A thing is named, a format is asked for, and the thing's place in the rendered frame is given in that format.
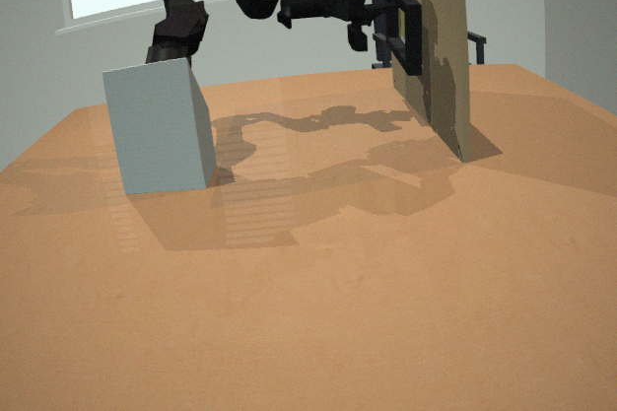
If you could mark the brown flat board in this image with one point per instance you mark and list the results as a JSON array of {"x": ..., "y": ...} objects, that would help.
[{"x": 441, "y": 94}]

